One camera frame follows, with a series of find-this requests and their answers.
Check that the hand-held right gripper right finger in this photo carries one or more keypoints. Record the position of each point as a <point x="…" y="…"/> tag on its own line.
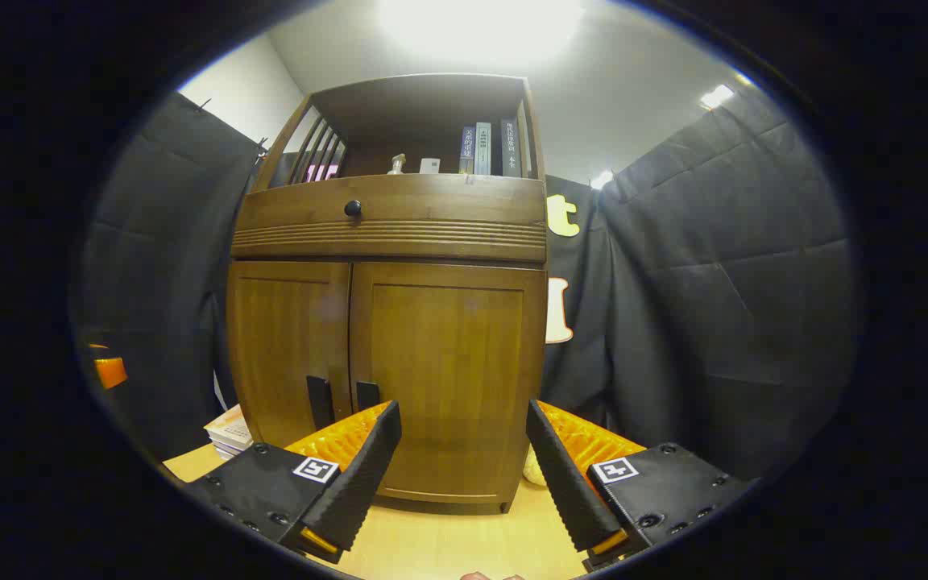
<point x="565" y="475"/>

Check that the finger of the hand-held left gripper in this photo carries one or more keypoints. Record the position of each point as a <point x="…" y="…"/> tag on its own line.
<point x="109" y="372"/>

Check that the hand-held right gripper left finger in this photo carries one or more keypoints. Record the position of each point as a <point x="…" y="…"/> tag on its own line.
<point x="363" y="475"/>

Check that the wooden shoe cabinet door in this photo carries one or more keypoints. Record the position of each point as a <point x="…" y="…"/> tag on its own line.
<point x="287" y="338"/>
<point x="444" y="354"/>

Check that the wooden double-door shoe cabinet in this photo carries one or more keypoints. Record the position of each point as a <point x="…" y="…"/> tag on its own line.
<point x="432" y="101"/>

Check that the wooden cabinet drawer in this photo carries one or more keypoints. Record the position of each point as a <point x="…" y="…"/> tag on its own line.
<point x="448" y="209"/>

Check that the cream round object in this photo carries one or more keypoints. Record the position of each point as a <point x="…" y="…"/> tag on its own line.
<point x="533" y="471"/>

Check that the stack of white books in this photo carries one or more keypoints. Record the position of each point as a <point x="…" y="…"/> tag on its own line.
<point x="229" y="431"/>

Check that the black drawer knob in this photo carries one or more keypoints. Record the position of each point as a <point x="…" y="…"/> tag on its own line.
<point x="353" y="208"/>

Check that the small ceiling light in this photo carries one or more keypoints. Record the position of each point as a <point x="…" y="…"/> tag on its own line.
<point x="717" y="97"/>
<point x="602" y="180"/>

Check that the small white box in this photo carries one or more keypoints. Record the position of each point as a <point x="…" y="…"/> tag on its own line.
<point x="429" y="166"/>

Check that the dark blue book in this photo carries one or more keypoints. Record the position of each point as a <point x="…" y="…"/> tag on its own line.
<point x="511" y="149"/>

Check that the grey book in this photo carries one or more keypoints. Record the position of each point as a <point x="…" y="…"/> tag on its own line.
<point x="483" y="149"/>

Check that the purple book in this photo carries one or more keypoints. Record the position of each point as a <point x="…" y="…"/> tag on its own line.
<point x="467" y="151"/>

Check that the large ceiling light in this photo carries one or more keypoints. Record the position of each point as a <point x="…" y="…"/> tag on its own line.
<point x="480" y="28"/>

